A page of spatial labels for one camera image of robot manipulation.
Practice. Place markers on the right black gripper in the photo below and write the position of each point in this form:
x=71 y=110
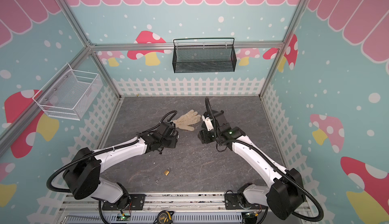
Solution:
x=205 y=134

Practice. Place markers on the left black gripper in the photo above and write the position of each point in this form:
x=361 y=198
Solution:
x=174 y=140

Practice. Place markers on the brass padlock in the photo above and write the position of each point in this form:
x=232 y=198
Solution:
x=167 y=171

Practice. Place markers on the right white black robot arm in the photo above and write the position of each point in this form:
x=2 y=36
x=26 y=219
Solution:
x=284 y=191

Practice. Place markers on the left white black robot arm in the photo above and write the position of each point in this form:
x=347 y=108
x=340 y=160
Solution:
x=81 y=177

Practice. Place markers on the flat black box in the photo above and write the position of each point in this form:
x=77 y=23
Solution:
x=219 y=118

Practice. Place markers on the beige knit work glove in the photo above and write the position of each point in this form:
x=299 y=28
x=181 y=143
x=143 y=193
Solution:
x=186 y=121

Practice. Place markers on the yellow black tape measure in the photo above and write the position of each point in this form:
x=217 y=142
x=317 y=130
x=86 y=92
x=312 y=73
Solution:
x=164 y=217

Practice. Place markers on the green circuit board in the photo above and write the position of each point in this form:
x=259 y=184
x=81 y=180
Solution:
x=123 y=217

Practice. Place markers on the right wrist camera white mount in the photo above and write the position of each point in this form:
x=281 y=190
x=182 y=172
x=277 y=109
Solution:
x=207 y=123

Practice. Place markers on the black mesh wall basket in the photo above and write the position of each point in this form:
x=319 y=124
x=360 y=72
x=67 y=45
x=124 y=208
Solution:
x=204 y=55

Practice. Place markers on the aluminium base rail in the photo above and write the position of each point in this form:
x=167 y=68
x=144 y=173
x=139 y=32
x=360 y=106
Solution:
x=155 y=202

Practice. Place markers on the white mesh wall basket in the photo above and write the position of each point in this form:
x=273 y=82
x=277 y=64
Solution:
x=69 y=94

